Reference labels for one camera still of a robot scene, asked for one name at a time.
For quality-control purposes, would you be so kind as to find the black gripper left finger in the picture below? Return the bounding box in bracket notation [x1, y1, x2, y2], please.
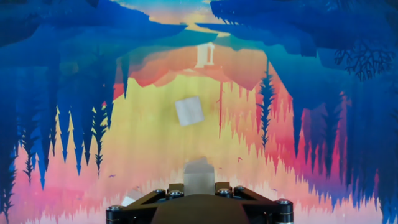
[105, 182, 186, 224]

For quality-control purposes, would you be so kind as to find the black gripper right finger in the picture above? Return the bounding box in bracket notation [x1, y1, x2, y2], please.
[214, 182, 295, 224]

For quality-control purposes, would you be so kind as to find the sunset forest printed cloth mat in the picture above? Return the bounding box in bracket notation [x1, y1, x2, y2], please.
[0, 0, 398, 224]

